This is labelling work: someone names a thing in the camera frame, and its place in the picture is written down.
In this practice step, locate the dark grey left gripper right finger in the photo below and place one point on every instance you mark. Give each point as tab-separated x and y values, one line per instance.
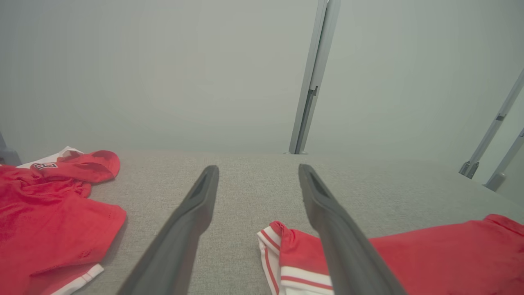
352	262

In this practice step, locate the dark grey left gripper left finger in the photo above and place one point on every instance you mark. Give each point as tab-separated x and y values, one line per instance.
176	254

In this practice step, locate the red jersey white striped trim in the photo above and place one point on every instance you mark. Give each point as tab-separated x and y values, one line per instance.
450	262

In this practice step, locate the red shorts white side panel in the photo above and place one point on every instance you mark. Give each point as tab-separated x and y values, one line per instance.
49	221

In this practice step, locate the grey slim partition post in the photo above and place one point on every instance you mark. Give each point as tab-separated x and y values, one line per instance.
468	169
495	181

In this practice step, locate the grey double partition post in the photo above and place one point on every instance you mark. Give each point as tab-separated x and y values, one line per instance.
315	73

